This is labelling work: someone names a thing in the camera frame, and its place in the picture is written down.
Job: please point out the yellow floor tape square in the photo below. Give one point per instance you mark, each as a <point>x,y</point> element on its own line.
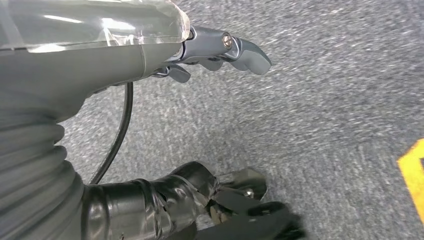
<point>414,179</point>

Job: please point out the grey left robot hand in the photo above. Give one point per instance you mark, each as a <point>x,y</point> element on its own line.
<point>82,66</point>

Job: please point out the black robot foot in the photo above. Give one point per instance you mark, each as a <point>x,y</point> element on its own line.
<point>251,222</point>

